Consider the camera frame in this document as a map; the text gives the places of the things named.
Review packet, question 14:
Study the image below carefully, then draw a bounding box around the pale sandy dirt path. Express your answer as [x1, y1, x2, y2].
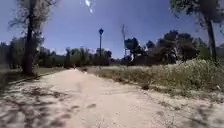
[0, 68, 224, 128]

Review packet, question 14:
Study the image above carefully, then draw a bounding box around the thin bare tree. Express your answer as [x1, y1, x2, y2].
[120, 23, 129, 58]

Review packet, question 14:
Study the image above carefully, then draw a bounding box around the dark lamp post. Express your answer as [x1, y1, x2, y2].
[97, 27, 105, 70]

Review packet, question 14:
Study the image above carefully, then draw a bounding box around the tall dark-trunk tree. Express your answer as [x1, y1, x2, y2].
[8, 0, 59, 77]

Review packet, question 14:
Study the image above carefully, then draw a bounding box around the row of trees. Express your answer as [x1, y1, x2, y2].
[0, 29, 224, 70]

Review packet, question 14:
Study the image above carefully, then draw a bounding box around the tall leaning tree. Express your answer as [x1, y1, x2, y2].
[169, 0, 224, 64]

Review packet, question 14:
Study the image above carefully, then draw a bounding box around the shaded grass verge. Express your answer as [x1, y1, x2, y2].
[0, 65, 73, 88]

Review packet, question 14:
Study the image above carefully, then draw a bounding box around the dry grass field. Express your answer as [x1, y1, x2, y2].
[85, 59, 224, 101]

